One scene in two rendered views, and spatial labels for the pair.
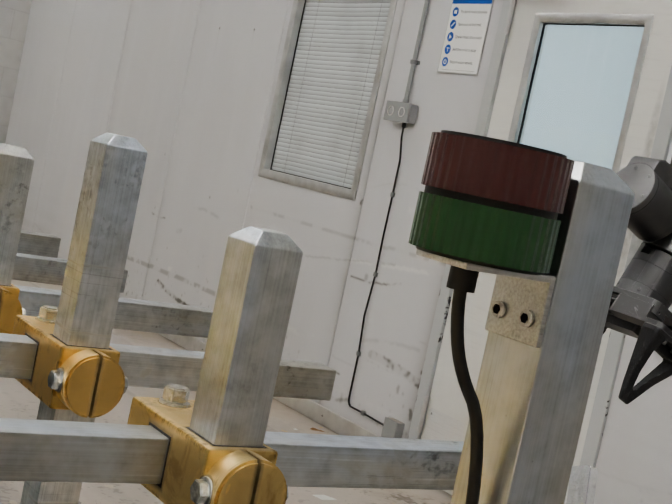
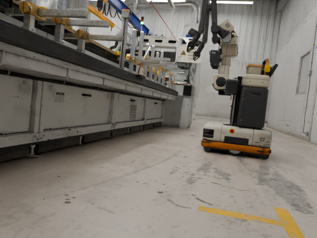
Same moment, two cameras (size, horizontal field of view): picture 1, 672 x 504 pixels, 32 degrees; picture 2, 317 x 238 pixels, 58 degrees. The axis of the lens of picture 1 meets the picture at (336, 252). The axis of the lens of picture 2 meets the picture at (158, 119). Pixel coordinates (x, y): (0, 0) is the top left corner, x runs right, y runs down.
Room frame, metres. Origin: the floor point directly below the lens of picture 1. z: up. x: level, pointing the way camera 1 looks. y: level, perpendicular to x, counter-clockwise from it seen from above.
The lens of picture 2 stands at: (-1.36, -2.53, 0.43)
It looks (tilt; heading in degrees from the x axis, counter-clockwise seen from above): 3 degrees down; 47
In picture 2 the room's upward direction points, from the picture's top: 6 degrees clockwise
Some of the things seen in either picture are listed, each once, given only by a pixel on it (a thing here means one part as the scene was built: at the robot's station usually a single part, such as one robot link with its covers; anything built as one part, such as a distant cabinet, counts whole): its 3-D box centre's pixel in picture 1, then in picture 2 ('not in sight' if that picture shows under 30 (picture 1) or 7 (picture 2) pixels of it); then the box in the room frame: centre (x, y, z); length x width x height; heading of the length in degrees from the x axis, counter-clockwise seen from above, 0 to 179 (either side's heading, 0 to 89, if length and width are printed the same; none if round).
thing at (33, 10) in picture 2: not in sight; (33, 11); (-0.91, -1.07, 0.81); 0.14 x 0.06 x 0.05; 34
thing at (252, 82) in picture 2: not in sight; (248, 98); (1.37, -0.93, 0.59); 0.55 x 0.34 x 0.83; 36
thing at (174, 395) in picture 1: (176, 395); not in sight; (0.79, 0.09, 0.98); 0.02 x 0.02 x 0.01
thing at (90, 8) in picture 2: not in sight; (101, 15); (2.61, 4.52, 2.65); 1.71 x 0.09 x 0.32; 34
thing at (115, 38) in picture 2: not in sight; (92, 37); (-0.45, -0.83, 0.81); 0.43 x 0.03 x 0.04; 124
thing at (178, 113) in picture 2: not in sight; (155, 78); (2.59, 1.99, 0.95); 1.65 x 0.70 x 1.90; 124
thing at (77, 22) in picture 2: not in sight; (72, 22); (-0.66, -0.97, 0.83); 0.43 x 0.03 x 0.04; 124
